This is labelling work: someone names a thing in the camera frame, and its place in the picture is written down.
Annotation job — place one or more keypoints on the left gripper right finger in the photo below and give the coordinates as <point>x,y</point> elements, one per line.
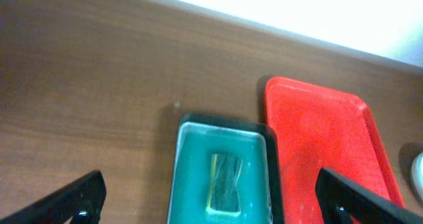
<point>344,201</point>

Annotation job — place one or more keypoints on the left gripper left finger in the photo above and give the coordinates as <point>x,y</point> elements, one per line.
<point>81,201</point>

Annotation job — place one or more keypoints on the white plate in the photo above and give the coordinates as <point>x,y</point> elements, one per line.
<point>416,176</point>

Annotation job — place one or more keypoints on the green yellow sponge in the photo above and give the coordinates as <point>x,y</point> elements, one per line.
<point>223,196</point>

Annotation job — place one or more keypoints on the red plastic tray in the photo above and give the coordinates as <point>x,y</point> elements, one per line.
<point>319,127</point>

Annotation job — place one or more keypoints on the dark green sponge tray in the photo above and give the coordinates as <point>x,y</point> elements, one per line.
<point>200,137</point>

